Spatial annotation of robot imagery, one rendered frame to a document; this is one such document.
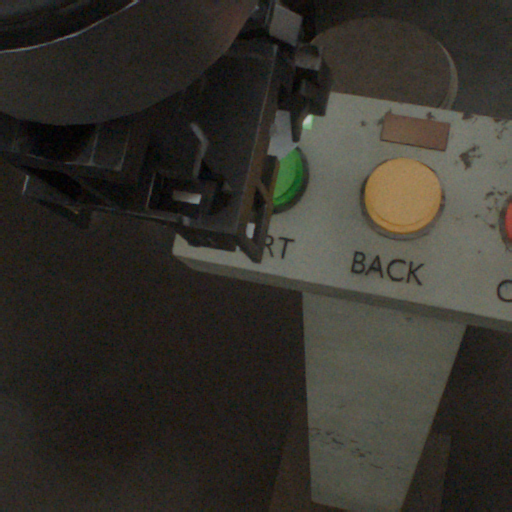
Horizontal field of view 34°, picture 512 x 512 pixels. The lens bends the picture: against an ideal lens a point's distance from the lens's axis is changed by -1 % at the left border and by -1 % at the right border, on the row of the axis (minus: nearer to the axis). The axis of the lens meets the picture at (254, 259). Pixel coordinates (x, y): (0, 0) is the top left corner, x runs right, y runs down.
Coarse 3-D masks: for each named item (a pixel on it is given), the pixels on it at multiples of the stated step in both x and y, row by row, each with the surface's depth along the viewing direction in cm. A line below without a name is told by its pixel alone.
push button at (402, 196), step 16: (400, 160) 45; (384, 176) 44; (400, 176) 44; (416, 176) 44; (432, 176) 44; (368, 192) 45; (384, 192) 44; (400, 192) 44; (416, 192) 44; (432, 192) 44; (368, 208) 44; (384, 208) 44; (400, 208) 44; (416, 208) 44; (432, 208) 44; (384, 224) 44; (400, 224) 44; (416, 224) 44
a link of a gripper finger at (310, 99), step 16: (304, 48) 29; (320, 48) 29; (304, 64) 29; (320, 64) 29; (304, 80) 30; (320, 80) 30; (304, 96) 30; (320, 96) 30; (304, 112) 32; (320, 112) 31
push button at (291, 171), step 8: (296, 152) 46; (280, 160) 45; (288, 160) 45; (296, 160) 46; (280, 168) 45; (288, 168) 45; (296, 168) 45; (280, 176) 45; (288, 176) 45; (296, 176) 45; (280, 184) 45; (288, 184) 45; (296, 184) 45; (280, 192) 45; (288, 192) 45; (296, 192) 46; (280, 200) 45; (288, 200) 46
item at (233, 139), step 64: (256, 64) 26; (0, 128) 20; (64, 128) 21; (128, 128) 20; (192, 128) 25; (256, 128) 25; (64, 192) 24; (128, 192) 25; (192, 192) 26; (256, 192) 28; (256, 256) 29
